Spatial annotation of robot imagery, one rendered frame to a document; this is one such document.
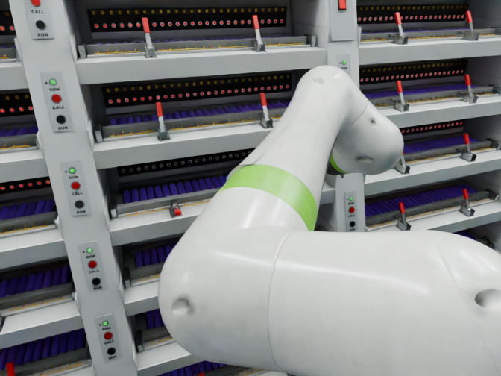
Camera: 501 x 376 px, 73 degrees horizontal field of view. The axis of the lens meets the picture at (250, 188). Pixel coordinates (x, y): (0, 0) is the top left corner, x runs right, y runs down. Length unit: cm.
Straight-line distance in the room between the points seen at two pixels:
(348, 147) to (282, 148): 25
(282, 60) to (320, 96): 39
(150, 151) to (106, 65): 21
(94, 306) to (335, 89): 72
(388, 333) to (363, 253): 5
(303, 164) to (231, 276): 18
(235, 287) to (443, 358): 13
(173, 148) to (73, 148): 21
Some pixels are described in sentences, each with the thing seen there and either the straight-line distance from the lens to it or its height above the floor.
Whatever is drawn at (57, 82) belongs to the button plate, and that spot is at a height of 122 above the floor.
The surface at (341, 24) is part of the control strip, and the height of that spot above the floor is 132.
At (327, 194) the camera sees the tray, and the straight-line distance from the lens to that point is 98.
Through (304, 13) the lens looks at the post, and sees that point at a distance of 109.
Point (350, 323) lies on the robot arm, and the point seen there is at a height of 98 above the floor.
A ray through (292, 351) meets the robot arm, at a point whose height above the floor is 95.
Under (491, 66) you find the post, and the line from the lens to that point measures 151.
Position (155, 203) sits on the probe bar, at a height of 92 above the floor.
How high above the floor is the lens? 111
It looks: 12 degrees down
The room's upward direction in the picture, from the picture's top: 6 degrees counter-clockwise
